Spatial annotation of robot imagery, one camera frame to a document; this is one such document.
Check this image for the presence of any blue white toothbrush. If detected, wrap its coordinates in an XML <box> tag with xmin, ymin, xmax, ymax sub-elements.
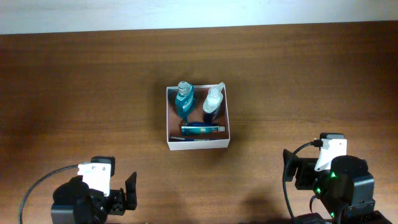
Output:
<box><xmin>170</xmin><ymin>136</ymin><xmax>212</xmax><ymax>141</ymax></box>

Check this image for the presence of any teal toothpaste tube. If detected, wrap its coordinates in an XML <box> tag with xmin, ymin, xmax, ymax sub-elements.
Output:
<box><xmin>181</xmin><ymin>126</ymin><xmax>226</xmax><ymax>136</ymax></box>

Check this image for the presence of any purple foam pump bottle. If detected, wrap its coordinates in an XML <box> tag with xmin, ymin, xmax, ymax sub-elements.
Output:
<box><xmin>203</xmin><ymin>82</ymin><xmax>225</xmax><ymax>123</ymax></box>

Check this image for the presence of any teal Listerine mouthwash bottle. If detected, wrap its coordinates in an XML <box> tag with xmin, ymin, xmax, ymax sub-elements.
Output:
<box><xmin>175</xmin><ymin>81</ymin><xmax>195</xmax><ymax>121</ymax></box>

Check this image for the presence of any blue disposable razor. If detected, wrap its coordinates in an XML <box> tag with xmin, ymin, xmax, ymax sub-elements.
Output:
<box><xmin>185</xmin><ymin>122</ymin><xmax>219</xmax><ymax>127</ymax></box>

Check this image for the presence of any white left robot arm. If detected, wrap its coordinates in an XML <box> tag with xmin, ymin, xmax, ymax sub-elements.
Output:
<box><xmin>51</xmin><ymin>172</ymin><xmax>292</xmax><ymax>223</ymax></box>

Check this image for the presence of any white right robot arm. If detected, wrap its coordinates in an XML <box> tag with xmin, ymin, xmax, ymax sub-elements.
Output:
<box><xmin>288</xmin><ymin>156</ymin><xmax>390</xmax><ymax>224</ymax></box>

